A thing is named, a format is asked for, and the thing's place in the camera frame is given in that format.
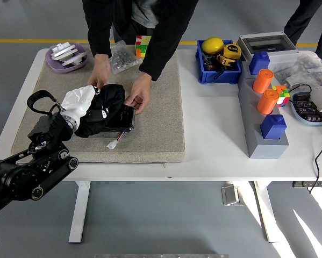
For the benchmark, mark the grey metal control box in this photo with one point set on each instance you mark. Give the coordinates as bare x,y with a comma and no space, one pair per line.
230,194

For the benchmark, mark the white plastic parts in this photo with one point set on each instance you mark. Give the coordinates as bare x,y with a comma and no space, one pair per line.
65,52

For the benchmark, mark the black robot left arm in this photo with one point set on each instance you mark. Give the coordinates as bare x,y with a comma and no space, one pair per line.
29,172

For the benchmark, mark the grey-brown mat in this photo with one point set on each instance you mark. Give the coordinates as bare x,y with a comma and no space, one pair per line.
155,121

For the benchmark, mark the colourful puzzle cube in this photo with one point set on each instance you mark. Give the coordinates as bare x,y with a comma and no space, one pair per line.
284,96
142,45

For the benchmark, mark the person's left hand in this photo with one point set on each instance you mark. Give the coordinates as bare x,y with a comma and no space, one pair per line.
141,91

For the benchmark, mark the yellow ball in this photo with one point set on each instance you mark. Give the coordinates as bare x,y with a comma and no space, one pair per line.
213,44

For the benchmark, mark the white table leg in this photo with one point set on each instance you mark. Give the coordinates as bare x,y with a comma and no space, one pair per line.
78,215
268,215

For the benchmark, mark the yellow black tool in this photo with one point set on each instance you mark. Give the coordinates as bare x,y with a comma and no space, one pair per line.
226,63

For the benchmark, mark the clear bag of screws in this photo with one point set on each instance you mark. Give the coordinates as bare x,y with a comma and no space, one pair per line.
123,60

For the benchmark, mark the blue plastic bin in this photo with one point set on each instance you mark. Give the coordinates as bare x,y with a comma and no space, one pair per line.
220,78

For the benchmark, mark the black glossy panel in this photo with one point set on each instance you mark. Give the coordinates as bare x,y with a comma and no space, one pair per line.
125,118

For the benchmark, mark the grey box with clear lid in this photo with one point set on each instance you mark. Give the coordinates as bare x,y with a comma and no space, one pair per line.
268,43

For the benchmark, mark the orange cylinder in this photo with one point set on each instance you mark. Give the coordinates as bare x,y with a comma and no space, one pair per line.
262,80
267,103

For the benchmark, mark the clear bag of parts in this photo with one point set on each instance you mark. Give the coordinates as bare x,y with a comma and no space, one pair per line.
308,67

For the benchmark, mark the person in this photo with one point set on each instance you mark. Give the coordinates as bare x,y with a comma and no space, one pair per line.
300,18
171,21

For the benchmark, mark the yellow tape measure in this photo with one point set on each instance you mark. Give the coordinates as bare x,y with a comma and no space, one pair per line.
232,51

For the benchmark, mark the black rag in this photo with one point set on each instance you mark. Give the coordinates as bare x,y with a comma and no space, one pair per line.
112,96

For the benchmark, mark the light blue tray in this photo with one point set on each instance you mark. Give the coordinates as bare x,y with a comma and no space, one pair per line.
296,114

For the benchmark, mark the circuit board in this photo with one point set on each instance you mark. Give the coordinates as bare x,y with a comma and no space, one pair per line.
307,108

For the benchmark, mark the person's left forearm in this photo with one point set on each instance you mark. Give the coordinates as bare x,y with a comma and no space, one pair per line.
162,49

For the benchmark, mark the purple tray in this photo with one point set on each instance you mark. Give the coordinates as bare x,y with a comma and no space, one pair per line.
56,67

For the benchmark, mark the black power strip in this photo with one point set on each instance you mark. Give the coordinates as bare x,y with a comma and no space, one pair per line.
300,184

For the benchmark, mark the blue block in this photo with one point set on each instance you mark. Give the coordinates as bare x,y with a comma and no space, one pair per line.
273,127
258,63

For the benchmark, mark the person's right forearm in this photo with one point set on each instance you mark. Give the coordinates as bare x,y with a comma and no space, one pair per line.
100,35

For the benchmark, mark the grey stepped holder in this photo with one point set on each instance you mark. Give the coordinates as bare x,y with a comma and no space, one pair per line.
257,150

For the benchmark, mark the person's right hand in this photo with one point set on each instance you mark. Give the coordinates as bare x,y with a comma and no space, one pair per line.
101,70

